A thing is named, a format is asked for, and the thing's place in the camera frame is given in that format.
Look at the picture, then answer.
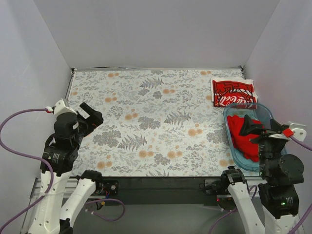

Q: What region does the aluminium frame rail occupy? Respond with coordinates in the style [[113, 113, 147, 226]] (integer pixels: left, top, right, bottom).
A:
[[20, 176, 305, 234]]

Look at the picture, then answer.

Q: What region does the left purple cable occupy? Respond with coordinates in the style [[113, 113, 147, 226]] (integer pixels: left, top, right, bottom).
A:
[[0, 108, 126, 234]]

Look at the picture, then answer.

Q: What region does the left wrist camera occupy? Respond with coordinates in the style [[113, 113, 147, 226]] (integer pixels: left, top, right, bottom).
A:
[[46, 98, 77, 117]]

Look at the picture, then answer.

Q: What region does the floral patterned table mat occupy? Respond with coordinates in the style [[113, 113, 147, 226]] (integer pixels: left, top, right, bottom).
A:
[[68, 69, 243, 176]]

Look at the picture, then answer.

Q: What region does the teal plastic bin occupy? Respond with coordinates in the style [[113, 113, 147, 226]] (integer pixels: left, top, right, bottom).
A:
[[223, 103, 273, 173]]

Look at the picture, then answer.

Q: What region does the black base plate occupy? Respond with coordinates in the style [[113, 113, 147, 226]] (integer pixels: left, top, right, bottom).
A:
[[97, 176, 220, 206]]

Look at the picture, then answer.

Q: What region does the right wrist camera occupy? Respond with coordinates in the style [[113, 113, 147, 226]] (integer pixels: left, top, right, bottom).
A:
[[282, 121, 307, 142]]

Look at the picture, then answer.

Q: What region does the white t-shirt red print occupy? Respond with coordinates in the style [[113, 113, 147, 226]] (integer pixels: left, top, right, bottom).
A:
[[211, 78, 258, 107]]

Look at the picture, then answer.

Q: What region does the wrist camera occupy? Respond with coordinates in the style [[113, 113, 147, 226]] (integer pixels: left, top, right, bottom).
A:
[[46, 98, 77, 117], [282, 121, 307, 142]]

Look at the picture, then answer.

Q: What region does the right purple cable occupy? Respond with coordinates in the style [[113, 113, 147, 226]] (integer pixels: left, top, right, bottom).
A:
[[209, 136, 312, 234]]

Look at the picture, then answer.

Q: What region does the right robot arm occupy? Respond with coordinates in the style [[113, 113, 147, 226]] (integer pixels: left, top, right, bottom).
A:
[[220, 115, 306, 234]]

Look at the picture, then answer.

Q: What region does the purple cable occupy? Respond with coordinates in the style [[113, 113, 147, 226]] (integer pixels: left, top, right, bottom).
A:
[[0, 108, 126, 234], [209, 136, 312, 234]]

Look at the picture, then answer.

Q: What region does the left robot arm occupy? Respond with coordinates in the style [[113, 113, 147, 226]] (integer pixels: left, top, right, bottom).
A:
[[28, 99, 104, 234]]

